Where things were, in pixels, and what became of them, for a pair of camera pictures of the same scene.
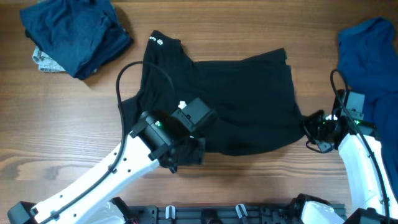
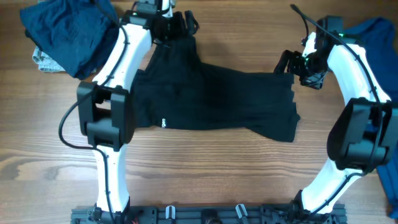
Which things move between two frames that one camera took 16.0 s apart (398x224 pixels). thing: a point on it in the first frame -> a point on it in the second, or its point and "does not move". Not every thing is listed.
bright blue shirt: (368, 52) does not move
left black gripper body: (193, 152) -> (171, 27)
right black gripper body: (315, 126) -> (310, 69)
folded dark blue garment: (83, 35) does not move
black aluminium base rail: (250, 214) does not move
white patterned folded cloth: (43, 62) does not move
